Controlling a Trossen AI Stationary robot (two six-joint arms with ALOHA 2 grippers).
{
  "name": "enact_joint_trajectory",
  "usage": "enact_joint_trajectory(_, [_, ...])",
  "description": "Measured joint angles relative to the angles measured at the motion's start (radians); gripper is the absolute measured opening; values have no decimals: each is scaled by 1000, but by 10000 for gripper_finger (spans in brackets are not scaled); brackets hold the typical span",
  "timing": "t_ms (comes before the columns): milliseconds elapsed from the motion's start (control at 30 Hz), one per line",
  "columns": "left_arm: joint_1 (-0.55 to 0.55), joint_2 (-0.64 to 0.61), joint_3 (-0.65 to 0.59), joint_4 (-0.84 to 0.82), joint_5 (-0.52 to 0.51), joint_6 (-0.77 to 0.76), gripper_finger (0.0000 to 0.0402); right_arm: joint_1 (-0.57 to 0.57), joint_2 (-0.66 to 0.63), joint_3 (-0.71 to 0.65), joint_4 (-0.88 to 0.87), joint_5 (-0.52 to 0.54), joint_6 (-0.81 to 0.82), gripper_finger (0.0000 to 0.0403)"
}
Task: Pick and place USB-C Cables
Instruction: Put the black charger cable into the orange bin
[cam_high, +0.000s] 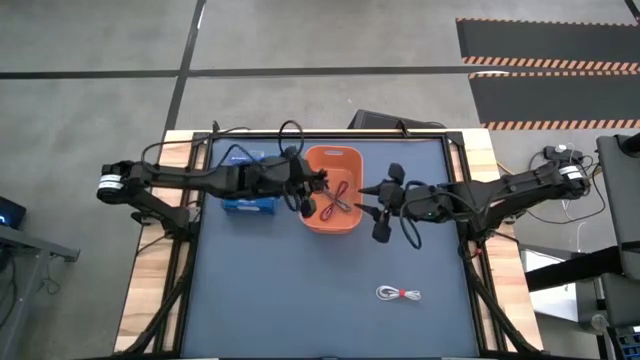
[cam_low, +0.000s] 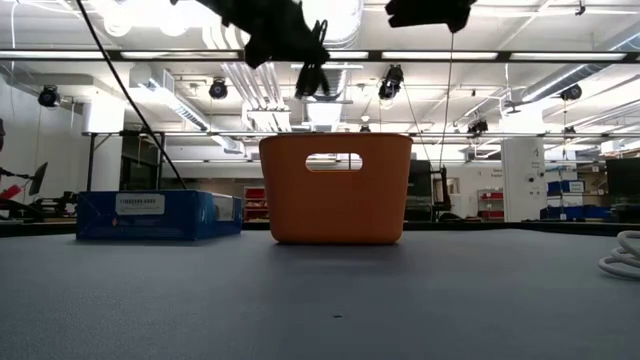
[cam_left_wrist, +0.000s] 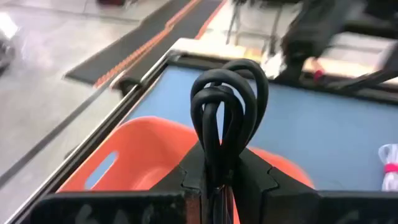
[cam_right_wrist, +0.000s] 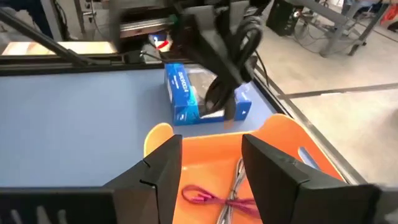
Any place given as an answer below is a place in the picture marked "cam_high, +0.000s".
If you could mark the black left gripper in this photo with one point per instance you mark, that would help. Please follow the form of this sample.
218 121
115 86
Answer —
299 180

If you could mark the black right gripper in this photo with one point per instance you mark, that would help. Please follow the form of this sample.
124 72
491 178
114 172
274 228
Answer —
392 197

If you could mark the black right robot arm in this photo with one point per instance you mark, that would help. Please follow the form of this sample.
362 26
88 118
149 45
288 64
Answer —
500 192

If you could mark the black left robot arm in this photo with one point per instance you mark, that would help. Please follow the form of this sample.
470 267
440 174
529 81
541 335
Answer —
225 180

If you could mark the orange plastic basket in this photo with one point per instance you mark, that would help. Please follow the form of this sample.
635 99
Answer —
350 165

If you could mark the blue game controller box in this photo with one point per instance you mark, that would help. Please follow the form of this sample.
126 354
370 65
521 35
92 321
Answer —
250 206

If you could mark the black flat floor device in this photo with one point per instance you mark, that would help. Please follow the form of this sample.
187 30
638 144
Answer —
375 121

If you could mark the blue-grey table mat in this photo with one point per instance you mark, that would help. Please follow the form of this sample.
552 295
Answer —
300 300

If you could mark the black power strip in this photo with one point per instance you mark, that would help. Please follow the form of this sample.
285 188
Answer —
555 151

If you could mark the black metal beam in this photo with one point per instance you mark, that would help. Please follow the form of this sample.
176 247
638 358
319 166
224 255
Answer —
565 270

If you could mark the black hazard-striped floor mat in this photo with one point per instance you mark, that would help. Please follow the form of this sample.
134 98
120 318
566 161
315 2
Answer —
550 42
550 100

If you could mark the grey metal desk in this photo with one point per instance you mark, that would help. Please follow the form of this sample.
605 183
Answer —
30 245

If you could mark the black device with blue light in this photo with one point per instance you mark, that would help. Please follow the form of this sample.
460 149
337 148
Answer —
12 210

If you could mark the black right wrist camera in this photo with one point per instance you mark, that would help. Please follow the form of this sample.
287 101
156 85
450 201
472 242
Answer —
396 172

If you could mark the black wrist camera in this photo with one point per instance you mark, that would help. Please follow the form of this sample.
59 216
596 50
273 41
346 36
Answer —
291 152
396 172

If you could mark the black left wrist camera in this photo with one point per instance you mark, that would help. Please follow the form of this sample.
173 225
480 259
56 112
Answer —
291 152

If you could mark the black aluminium rig frame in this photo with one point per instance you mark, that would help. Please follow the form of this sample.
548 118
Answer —
350 135

